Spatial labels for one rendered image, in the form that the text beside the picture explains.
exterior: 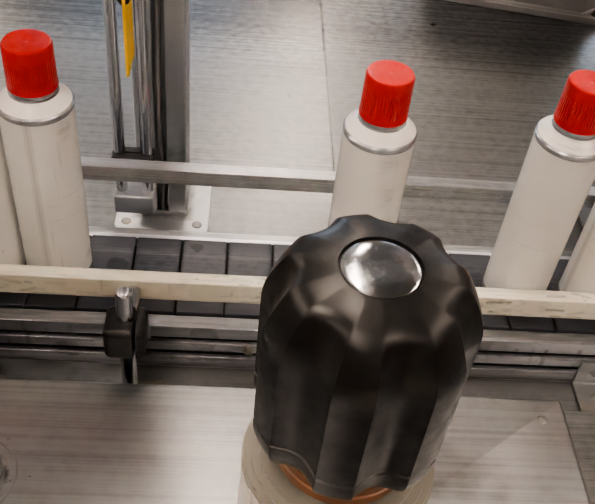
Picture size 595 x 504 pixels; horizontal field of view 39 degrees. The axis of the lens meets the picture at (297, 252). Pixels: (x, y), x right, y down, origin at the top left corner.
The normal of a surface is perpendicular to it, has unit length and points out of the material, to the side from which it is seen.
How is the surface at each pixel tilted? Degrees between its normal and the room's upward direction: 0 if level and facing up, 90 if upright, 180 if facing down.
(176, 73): 90
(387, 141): 42
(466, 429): 0
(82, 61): 0
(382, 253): 1
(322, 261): 12
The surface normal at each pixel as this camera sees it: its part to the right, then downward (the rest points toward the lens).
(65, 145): 0.84, 0.43
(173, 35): 0.02, 0.70
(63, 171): 0.67, 0.56
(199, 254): 0.09, -0.72
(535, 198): -0.65, 0.49
